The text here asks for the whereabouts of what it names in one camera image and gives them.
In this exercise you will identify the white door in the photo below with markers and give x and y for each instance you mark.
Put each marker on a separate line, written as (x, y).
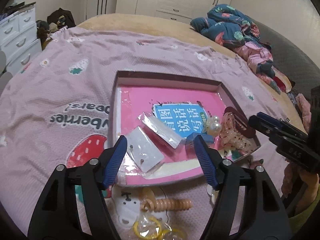
(110, 2)

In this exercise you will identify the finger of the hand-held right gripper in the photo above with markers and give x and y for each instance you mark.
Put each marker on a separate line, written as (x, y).
(260, 125)
(271, 120)

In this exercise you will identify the pile of clothes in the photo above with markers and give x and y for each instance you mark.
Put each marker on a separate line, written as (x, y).
(46, 33)

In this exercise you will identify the dark bag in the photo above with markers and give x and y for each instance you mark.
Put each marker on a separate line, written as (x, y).
(61, 17)

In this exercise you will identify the pink book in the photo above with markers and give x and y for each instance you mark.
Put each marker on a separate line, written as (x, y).
(140, 105)

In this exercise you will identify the purple strawberry print blanket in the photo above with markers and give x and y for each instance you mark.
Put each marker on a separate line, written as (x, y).
(62, 85)

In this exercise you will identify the polka dot pearl bow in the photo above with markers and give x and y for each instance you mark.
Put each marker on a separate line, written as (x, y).
(232, 136)

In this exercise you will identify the grey quilted headboard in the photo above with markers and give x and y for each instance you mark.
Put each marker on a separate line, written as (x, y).
(295, 62)

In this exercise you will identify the shallow brown cardboard box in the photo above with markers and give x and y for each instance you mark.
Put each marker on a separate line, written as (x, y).
(170, 76)

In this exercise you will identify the pink fluffy cloth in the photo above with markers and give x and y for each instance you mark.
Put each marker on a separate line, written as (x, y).
(303, 107)

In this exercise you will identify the dark blue floral quilt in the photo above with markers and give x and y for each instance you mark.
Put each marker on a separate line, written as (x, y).
(225, 27)

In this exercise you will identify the white earring stud card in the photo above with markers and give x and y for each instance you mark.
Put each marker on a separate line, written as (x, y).
(142, 147)

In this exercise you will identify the clear-wrapped white jewelry card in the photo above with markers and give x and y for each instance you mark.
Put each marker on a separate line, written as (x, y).
(162, 130)

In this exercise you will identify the person's right forearm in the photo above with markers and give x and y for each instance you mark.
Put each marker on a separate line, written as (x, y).
(300, 185)

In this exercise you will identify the white drawer cabinet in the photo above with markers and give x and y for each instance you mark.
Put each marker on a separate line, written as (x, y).
(15, 37)

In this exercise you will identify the pink floral cloth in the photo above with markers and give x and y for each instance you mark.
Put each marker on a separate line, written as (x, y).
(257, 55)

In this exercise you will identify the dark red hair clip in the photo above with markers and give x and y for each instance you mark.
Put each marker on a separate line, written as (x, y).
(243, 126)

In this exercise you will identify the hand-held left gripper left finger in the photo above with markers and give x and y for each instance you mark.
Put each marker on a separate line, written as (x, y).
(115, 160)

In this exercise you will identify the small blue box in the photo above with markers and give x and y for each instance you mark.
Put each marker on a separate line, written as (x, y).
(207, 138)

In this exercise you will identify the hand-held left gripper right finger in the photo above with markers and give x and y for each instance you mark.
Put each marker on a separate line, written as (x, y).
(205, 160)

